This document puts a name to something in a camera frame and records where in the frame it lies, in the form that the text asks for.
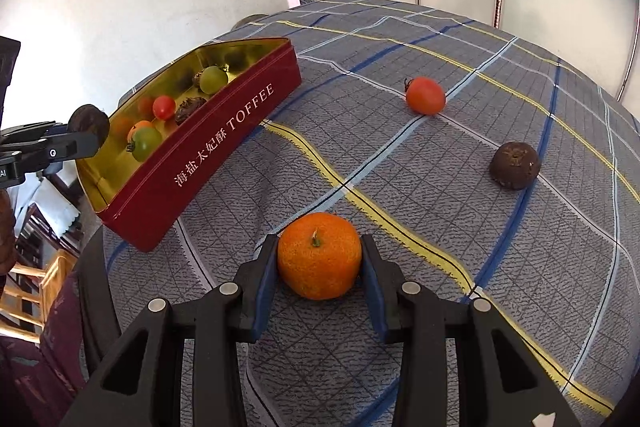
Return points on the person's left hand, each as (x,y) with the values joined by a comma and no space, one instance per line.
(6,232)

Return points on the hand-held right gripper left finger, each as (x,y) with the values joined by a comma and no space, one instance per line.
(265,287)

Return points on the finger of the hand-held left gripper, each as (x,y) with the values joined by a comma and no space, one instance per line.
(37,130)
(55,149)

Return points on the red and gold tin box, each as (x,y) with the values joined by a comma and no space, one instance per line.
(210,157)

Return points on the person's dark patterned clothing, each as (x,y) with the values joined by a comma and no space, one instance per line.
(50,372)

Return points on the dark brown mushroom top right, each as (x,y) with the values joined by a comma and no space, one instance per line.
(515,166)

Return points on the grey plaid tablecloth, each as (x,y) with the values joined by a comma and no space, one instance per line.
(500,257)

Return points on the orange tangerine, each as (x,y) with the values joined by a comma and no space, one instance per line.
(320,257)
(140,126)

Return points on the green tomato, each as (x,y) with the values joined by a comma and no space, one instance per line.
(146,143)
(213,78)

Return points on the dark brown dried tangerine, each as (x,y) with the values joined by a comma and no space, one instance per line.
(89,122)
(198,78)
(190,108)

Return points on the red tomato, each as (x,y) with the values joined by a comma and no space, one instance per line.
(163,107)
(425,95)

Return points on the dark wooden furniture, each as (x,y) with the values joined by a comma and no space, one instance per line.
(35,229)

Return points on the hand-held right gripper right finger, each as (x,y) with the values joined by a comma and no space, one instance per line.
(374,292)

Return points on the light wooden chair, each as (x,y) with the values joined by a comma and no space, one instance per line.
(55,267)

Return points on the white cloth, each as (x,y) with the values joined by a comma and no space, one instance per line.
(50,207)

